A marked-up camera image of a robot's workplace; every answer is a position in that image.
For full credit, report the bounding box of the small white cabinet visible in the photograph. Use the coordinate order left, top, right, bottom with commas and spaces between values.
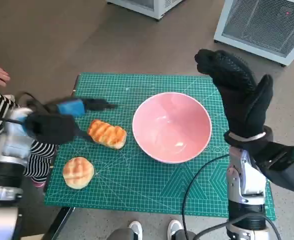
106, 0, 185, 21

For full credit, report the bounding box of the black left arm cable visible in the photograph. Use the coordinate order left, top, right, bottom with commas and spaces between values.
5, 91, 49, 126

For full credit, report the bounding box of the dark grey leg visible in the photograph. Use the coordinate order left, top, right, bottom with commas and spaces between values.
109, 227, 135, 240
173, 229, 196, 240

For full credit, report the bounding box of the green cutting mat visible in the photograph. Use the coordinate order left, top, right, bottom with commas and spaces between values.
44, 72, 277, 221

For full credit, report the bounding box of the long braided toy bread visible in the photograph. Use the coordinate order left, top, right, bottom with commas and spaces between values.
87, 119, 127, 150

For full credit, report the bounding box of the pink bowl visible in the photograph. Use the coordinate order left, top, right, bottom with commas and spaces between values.
132, 91, 212, 165

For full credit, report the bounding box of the white shoe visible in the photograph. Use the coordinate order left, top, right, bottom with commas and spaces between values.
128, 220, 144, 240
167, 219, 184, 240

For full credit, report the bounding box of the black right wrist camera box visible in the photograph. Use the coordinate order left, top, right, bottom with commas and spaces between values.
255, 141, 294, 193

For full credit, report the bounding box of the round toy bread bun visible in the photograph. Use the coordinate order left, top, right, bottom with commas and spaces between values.
63, 156, 95, 190

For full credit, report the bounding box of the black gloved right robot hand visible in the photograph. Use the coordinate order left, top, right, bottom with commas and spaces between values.
194, 48, 274, 140

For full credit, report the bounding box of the looped black right arm cable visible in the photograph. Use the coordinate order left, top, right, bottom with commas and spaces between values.
193, 212, 281, 240

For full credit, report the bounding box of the long black right arm cable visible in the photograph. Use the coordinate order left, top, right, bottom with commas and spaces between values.
181, 154, 230, 240

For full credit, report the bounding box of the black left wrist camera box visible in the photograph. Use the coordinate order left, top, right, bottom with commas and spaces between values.
24, 112, 79, 145

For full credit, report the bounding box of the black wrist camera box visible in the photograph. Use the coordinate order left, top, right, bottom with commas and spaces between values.
255, 141, 294, 193
24, 112, 79, 145

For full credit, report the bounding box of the black metal table frame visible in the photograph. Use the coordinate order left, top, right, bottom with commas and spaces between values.
43, 74, 79, 240

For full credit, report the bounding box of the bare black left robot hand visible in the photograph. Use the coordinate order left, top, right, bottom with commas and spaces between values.
45, 97, 119, 142

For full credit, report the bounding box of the large white mesh cabinet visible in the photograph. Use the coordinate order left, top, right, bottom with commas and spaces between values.
213, 0, 294, 67

